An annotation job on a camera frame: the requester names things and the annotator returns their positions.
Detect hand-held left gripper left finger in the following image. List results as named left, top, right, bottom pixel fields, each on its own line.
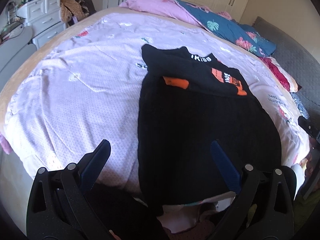
left=26, top=139, right=111, bottom=240

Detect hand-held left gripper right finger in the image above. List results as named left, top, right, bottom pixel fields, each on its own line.
left=207, top=140, right=295, bottom=240

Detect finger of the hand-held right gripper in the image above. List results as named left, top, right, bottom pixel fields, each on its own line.
left=297, top=116, right=320, bottom=140

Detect black long-sleeve shirt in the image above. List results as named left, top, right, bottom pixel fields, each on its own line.
left=137, top=44, right=283, bottom=217

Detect brown crumpled clothes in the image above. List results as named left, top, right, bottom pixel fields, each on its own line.
left=60, top=0, right=83, bottom=27

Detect pile of clothes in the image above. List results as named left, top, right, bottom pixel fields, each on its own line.
left=71, top=0, right=97, bottom=18

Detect blue patterned pillow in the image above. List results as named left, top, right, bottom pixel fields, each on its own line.
left=291, top=92, right=310, bottom=119

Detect white cloth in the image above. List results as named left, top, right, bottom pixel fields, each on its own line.
left=291, top=164, right=305, bottom=194

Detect dark cloth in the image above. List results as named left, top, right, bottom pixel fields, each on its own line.
left=94, top=184, right=170, bottom=240

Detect red patterned pillow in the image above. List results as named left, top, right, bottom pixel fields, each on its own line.
left=259, top=56, right=302, bottom=93

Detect grey padded headboard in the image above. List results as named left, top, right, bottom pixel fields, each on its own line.
left=252, top=16, right=320, bottom=120

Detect pink printed bedsheet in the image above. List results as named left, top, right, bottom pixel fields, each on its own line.
left=0, top=6, right=315, bottom=233

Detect pink cloth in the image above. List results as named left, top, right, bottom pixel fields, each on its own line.
left=0, top=133, right=12, bottom=155

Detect blue floral quilt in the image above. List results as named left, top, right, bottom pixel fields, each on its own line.
left=162, top=0, right=277, bottom=57

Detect white drawer cabinet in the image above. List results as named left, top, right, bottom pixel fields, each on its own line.
left=16, top=0, right=67, bottom=48

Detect pink pillow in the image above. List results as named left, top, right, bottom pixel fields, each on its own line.
left=119, top=0, right=204, bottom=28

